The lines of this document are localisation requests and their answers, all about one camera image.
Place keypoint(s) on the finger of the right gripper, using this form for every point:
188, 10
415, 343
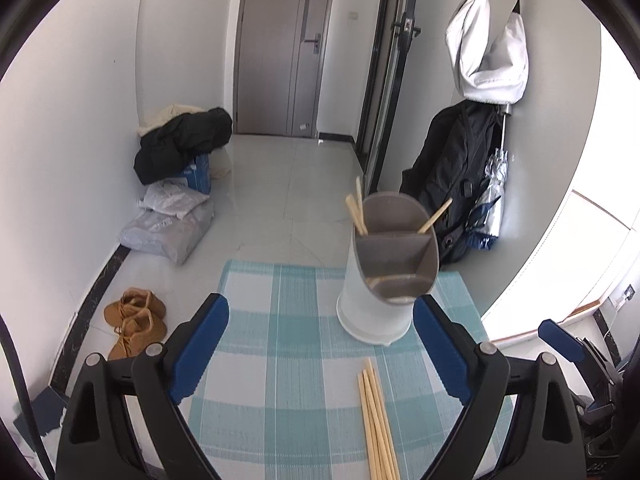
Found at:
562, 342

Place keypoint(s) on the black backpack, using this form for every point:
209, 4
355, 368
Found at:
451, 168

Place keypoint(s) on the white hanging bag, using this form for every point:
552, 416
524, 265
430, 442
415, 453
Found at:
493, 71

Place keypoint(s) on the wooden chopstick in holder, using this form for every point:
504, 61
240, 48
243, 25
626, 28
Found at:
356, 214
359, 198
434, 217

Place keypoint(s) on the wall power socket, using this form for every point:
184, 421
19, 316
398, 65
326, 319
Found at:
629, 293

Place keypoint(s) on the cream cloth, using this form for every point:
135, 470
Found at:
165, 115

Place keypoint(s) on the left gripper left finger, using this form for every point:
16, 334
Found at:
98, 441

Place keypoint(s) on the blue cardboard box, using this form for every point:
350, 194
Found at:
195, 176

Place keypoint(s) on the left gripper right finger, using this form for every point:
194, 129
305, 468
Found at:
543, 439

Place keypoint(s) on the wooden chopstick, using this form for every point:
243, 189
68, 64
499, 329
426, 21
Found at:
380, 432
434, 217
380, 465
372, 460
356, 214
386, 421
359, 198

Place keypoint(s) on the grey plastic parcel bag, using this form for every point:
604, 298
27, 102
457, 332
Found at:
168, 236

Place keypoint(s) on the white plastic parcel bag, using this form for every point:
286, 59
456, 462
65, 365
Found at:
171, 199

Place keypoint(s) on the silver folded umbrella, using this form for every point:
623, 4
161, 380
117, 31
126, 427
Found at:
485, 219

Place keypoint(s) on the black jacket pile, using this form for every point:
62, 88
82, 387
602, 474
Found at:
166, 150

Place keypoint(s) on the black framed glass door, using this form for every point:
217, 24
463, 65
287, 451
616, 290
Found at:
394, 31

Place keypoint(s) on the tan boot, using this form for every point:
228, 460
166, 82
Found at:
136, 333
131, 302

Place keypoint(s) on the grey entrance door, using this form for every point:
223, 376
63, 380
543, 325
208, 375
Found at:
278, 66

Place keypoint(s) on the teal checked placemat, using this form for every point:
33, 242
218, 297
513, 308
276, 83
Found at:
279, 398

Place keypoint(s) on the white grey utensil holder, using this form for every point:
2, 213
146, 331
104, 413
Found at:
387, 269

